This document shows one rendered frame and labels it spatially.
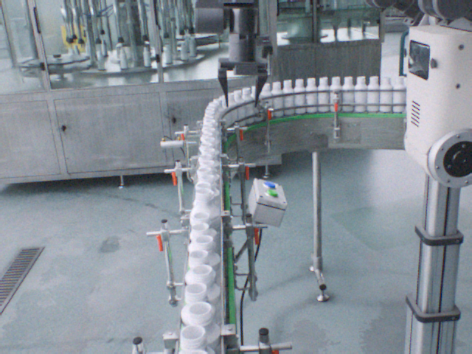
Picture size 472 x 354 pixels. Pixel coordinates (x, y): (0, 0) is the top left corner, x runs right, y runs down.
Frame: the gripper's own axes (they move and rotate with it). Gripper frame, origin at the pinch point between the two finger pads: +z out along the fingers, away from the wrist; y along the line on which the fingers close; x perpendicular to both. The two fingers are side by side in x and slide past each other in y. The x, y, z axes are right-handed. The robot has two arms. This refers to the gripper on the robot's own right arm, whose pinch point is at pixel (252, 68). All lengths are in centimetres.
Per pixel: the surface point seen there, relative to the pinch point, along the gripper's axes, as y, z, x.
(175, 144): 29, 34, -39
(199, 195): 16, 20, 46
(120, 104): 94, 66, -265
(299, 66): -79, 78, -455
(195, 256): 16, 24, 66
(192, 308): 16, 23, 84
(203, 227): 15, 24, 55
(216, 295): 13, 27, 75
